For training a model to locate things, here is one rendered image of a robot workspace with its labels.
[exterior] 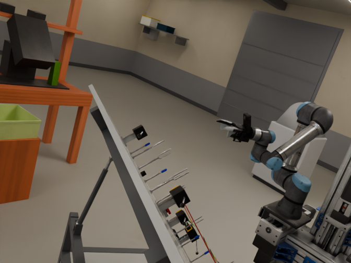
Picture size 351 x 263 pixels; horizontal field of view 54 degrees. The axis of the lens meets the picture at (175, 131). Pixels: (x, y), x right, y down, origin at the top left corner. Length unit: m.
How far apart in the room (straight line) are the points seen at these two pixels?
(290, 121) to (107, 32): 7.90
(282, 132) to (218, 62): 5.17
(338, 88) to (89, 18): 7.57
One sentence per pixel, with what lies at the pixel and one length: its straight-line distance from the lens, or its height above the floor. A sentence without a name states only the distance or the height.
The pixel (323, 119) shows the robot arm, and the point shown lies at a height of 1.75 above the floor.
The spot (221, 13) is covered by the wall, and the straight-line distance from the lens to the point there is 10.96.
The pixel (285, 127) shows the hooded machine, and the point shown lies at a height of 1.06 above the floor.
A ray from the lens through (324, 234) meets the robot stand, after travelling 2.22.
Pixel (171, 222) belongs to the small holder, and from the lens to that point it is 1.30.
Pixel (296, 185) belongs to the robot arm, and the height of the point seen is 1.35.
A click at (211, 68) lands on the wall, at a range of 10.77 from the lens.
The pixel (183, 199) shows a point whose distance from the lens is 1.01.
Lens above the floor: 1.95
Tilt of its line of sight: 15 degrees down
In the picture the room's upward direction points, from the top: 18 degrees clockwise
